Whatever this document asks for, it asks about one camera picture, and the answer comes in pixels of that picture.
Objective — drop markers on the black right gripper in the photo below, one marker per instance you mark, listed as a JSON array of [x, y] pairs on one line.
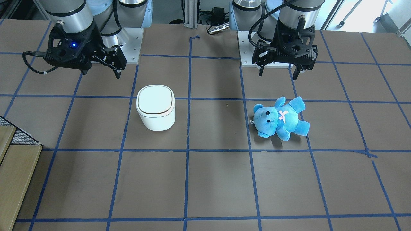
[[92, 41]]

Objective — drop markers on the blue teddy bear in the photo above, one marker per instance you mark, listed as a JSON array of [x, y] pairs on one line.
[[281, 119]]

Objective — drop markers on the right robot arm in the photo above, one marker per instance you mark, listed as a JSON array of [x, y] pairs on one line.
[[108, 32]]

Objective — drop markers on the wooden box with grid cloth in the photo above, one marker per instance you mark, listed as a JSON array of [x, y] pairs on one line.
[[19, 155]]

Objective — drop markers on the white trash can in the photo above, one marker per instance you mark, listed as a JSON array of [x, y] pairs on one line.
[[156, 107]]

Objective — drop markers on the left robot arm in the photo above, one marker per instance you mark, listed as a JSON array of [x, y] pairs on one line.
[[257, 19]]

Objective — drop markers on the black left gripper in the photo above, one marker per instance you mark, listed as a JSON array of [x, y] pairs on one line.
[[260, 56]]

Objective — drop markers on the aluminium frame post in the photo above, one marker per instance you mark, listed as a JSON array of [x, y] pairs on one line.
[[190, 13]]

